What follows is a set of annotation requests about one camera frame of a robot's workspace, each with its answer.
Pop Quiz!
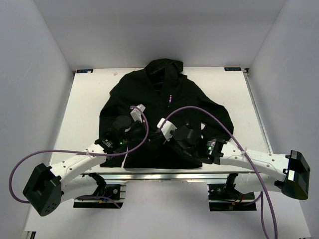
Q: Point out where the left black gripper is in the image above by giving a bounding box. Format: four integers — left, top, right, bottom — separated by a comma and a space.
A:
120, 119, 163, 145

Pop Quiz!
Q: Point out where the black jacket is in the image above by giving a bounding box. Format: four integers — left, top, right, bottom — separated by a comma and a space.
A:
99, 59, 234, 169

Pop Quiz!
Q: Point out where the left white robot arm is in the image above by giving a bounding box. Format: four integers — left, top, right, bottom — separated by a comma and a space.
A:
23, 114, 149, 217

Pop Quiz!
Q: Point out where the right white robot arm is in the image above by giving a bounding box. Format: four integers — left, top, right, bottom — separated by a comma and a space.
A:
160, 124, 311, 200

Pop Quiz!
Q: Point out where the blue table label left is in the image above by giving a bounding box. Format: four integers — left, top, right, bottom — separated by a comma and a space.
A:
76, 69, 93, 74

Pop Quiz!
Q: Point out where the blue table label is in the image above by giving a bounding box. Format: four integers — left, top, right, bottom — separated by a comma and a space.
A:
76, 69, 93, 74
224, 67, 242, 71

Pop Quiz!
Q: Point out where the blue table label right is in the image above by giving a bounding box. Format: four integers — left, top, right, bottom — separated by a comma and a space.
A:
224, 67, 242, 71

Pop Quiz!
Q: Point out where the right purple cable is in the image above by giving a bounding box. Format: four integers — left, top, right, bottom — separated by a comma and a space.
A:
156, 106, 279, 239

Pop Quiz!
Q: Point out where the purple cable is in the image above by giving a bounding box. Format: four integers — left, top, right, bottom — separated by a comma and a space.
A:
156, 106, 279, 239
9, 105, 150, 209

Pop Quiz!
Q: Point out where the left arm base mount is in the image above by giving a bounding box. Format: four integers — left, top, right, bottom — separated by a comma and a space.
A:
73, 173, 126, 209

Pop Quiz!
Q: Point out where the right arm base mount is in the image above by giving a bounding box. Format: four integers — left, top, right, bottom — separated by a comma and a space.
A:
207, 173, 257, 212

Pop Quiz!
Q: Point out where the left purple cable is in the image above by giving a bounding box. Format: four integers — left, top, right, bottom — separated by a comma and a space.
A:
9, 105, 150, 209

